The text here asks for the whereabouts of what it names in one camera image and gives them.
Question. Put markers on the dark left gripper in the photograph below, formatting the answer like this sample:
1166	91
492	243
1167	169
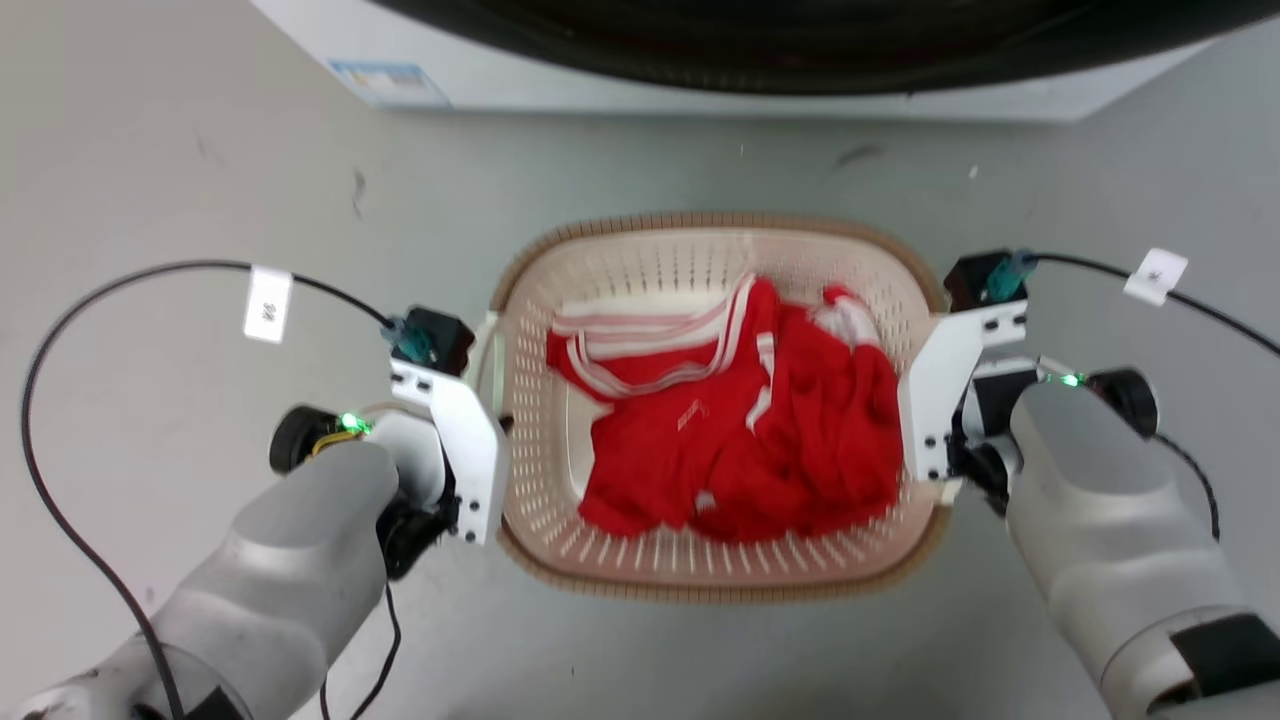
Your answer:
412	530

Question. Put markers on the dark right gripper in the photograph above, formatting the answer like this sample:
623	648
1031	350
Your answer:
985	410

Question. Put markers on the beige plastic laundry basket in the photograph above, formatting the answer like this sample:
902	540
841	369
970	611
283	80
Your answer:
640	265

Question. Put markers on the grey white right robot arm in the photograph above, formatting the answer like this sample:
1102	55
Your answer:
1110	510

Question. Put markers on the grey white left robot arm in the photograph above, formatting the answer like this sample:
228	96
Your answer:
290	570

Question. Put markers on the red white-striped sports shirt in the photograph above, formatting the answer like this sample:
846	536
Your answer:
740	440

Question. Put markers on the black round washing machine door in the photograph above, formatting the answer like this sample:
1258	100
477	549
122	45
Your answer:
800	45

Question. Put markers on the white washing machine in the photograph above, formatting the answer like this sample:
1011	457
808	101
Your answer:
700	100

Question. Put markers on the blue white energy label sticker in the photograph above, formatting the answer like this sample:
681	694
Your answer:
388	84

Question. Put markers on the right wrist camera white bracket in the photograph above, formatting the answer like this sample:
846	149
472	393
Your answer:
940	390

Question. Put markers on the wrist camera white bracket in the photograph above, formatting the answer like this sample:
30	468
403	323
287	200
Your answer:
468	440
940	390

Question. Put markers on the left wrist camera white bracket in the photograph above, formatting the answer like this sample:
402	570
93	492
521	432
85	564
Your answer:
468	440

